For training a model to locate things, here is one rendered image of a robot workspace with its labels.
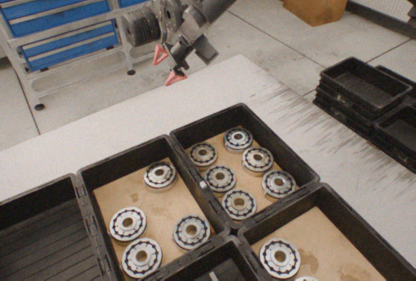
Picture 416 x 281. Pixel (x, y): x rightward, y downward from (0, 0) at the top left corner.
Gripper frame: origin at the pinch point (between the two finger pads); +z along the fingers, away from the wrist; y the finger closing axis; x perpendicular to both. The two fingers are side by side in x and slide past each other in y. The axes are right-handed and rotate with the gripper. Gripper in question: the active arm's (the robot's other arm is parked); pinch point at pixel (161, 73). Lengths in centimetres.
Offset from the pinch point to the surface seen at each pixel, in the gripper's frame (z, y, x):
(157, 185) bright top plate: 15.1, 33.9, -9.4
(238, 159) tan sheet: -0.5, 36.9, 14.3
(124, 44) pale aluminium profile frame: 82, -125, 93
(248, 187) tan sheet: -1.3, 47.3, 9.3
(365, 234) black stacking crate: -23, 73, 9
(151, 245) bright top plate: 16, 50, -20
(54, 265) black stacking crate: 36, 42, -35
